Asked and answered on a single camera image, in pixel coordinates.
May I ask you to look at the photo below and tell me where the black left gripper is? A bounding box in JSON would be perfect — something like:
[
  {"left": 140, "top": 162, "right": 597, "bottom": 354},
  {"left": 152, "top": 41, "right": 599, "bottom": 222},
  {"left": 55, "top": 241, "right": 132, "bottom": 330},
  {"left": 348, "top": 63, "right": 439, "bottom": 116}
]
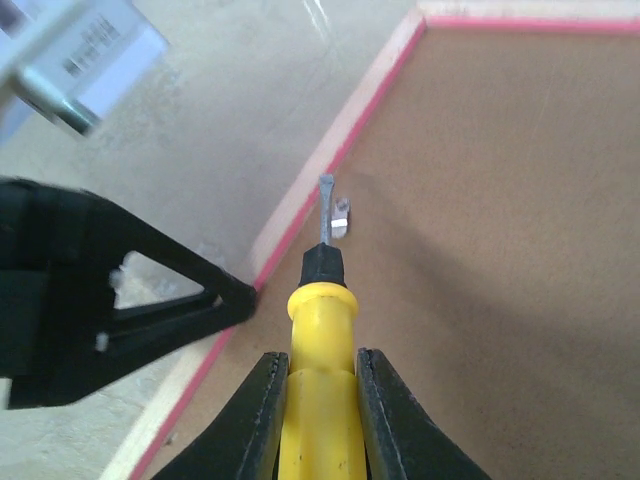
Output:
[{"left": 1, "top": 179, "right": 257, "bottom": 410}]

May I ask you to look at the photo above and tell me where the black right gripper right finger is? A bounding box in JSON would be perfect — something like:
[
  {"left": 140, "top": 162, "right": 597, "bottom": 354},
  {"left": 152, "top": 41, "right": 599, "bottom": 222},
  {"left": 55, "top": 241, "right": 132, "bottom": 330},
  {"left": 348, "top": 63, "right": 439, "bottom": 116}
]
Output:
[{"left": 356, "top": 348, "right": 489, "bottom": 480}]

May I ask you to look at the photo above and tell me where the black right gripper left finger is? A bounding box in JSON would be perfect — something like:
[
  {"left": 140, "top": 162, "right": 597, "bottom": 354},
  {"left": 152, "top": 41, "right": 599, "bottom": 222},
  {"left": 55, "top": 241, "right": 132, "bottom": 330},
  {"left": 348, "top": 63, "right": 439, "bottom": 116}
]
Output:
[{"left": 154, "top": 352, "right": 289, "bottom": 480}]

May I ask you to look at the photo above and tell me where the yellow black pen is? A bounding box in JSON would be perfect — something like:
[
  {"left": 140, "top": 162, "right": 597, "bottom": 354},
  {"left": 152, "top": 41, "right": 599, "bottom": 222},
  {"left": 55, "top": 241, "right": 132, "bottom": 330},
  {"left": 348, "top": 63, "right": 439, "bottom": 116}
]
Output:
[{"left": 278, "top": 174, "right": 367, "bottom": 479}]

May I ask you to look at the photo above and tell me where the pink picture frame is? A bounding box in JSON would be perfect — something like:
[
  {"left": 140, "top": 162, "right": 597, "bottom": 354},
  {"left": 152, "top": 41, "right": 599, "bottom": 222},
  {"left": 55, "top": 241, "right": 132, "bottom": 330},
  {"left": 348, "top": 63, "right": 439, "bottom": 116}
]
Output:
[{"left": 101, "top": 1, "right": 639, "bottom": 479}]

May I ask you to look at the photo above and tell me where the brown frame backing board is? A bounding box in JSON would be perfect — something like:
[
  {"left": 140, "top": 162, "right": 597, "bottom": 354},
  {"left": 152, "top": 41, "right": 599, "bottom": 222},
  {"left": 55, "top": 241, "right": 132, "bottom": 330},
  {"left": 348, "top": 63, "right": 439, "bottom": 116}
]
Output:
[{"left": 336, "top": 30, "right": 639, "bottom": 479}]

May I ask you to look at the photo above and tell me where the metal frame retaining clip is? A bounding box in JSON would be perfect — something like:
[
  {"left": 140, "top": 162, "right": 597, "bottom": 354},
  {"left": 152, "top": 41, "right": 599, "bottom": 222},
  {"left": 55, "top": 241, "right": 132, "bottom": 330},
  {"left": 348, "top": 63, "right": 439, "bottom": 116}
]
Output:
[{"left": 331, "top": 197, "right": 351, "bottom": 239}]

